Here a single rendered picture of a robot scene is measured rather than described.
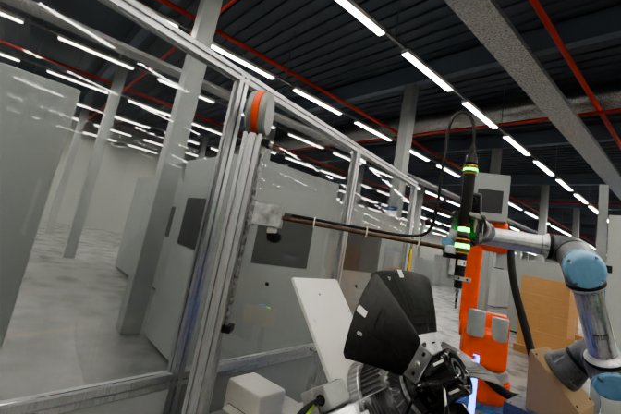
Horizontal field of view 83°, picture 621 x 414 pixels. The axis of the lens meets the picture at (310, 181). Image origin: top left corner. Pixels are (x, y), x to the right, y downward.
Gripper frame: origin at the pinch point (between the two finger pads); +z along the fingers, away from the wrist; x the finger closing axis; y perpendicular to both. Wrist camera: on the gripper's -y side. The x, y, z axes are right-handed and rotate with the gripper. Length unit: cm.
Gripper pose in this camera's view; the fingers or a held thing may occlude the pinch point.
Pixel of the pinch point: (462, 212)
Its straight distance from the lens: 120.2
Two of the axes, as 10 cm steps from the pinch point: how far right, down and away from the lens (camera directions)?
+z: -6.0, -2.3, -7.7
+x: -7.8, -0.4, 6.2
